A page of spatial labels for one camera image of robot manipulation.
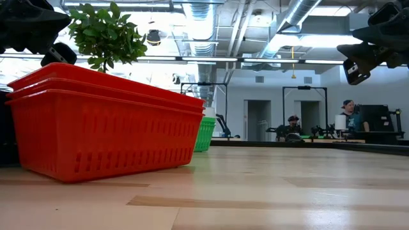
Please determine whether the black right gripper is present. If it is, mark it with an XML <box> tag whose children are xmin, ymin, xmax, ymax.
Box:
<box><xmin>336</xmin><ymin>14</ymin><xmax>409</xmax><ymax>86</ymax></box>

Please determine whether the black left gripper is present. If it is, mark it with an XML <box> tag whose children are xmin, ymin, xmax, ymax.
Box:
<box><xmin>0</xmin><ymin>0</ymin><xmax>78</xmax><ymax>66</ymax></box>

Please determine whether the long ceiling light strip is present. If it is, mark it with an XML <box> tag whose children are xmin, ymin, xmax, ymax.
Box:
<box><xmin>243</xmin><ymin>58</ymin><xmax>300</xmax><ymax>64</ymax></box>
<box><xmin>181</xmin><ymin>56</ymin><xmax>239</xmax><ymax>63</ymax></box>
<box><xmin>304</xmin><ymin>59</ymin><xmax>344</xmax><ymax>65</ymax></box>

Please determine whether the black background monitor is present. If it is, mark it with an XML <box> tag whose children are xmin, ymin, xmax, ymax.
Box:
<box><xmin>359</xmin><ymin>104</ymin><xmax>391</xmax><ymax>132</ymax></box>

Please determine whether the green leafy artificial plant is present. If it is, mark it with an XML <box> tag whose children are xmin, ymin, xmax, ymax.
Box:
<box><xmin>68</xmin><ymin>1</ymin><xmax>148</xmax><ymax>73</ymax></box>

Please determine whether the person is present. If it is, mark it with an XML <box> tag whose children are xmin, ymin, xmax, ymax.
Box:
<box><xmin>339</xmin><ymin>99</ymin><xmax>371</xmax><ymax>132</ymax></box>
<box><xmin>286</xmin><ymin>114</ymin><xmax>303</xmax><ymax>135</ymax></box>

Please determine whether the white paper roll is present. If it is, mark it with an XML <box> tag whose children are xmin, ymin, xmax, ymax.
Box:
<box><xmin>334</xmin><ymin>114</ymin><xmax>347</xmax><ymax>131</ymax></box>

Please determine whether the black ceiling spotlight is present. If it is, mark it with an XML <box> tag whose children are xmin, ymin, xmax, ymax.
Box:
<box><xmin>146</xmin><ymin>29</ymin><xmax>162</xmax><ymax>47</ymax></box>

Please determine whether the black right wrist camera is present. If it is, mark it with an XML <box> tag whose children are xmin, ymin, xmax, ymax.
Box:
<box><xmin>367</xmin><ymin>2</ymin><xmax>401</xmax><ymax>27</ymax></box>

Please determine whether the black background rig frame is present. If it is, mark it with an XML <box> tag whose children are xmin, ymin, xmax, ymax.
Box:
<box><xmin>282</xmin><ymin>85</ymin><xmax>329</xmax><ymax>135</ymax></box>

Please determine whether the silver slanted ventilation duct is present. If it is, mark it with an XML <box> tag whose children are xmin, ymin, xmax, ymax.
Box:
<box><xmin>255</xmin><ymin>0</ymin><xmax>323</xmax><ymax>60</ymax></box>

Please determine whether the yellow hanging cord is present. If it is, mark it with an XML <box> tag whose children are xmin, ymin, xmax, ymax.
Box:
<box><xmin>290</xmin><ymin>46</ymin><xmax>297</xmax><ymax>80</ymax></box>

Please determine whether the silver corrugated duct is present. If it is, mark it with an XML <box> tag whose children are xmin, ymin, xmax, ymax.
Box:
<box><xmin>182</xmin><ymin>2</ymin><xmax>219</xmax><ymax>108</ymax></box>

